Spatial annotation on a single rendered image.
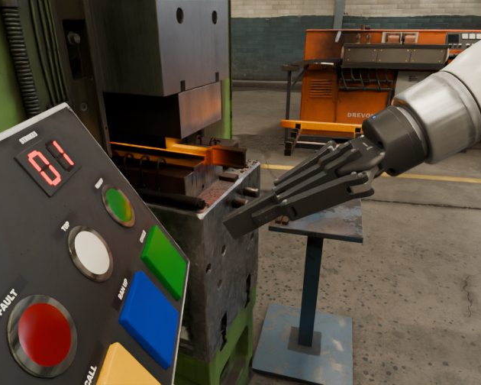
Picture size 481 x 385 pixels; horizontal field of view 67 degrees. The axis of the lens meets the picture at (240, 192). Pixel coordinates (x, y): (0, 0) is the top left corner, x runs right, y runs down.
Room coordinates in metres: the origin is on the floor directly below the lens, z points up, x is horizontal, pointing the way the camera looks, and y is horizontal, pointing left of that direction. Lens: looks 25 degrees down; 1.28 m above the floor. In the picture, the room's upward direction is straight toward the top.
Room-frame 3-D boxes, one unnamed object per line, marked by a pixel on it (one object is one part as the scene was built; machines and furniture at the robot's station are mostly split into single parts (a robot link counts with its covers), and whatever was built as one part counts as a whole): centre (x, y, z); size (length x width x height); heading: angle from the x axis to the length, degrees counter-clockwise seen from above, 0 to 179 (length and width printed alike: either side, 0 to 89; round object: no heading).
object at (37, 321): (0.19, 0.14, 1.09); 0.05 x 0.03 x 0.04; 158
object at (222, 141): (1.02, 0.07, 0.95); 0.12 x 0.08 x 0.06; 68
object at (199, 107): (0.92, 0.28, 1.12); 0.42 x 0.20 x 0.10; 68
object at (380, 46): (4.51, -1.57, 0.65); 2.10 x 1.12 x 1.30; 79
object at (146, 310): (0.29, 0.10, 1.01); 0.07 x 0.05 x 0.07; 3
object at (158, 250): (0.39, 0.10, 1.01); 0.07 x 0.05 x 0.07; 3
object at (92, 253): (0.29, 0.14, 1.09); 0.05 x 0.03 x 0.04; 158
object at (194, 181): (0.92, 0.28, 0.96); 0.42 x 0.20 x 0.09; 68
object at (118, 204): (0.39, 0.15, 1.09); 0.05 x 0.03 x 0.04; 158
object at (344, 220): (1.19, -0.29, 0.68); 0.40 x 0.30 x 0.02; 165
